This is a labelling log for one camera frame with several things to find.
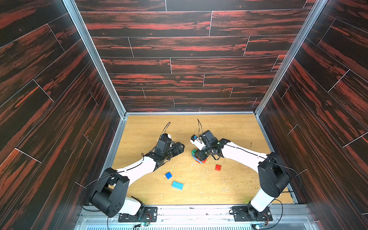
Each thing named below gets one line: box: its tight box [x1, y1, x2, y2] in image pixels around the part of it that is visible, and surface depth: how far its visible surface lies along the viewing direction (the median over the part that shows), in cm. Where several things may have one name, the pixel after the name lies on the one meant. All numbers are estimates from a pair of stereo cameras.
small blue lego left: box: [165, 172, 173, 180], surface depth 88 cm
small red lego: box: [214, 163, 222, 172], surface depth 90 cm
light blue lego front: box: [171, 180, 184, 191], surface depth 84 cm
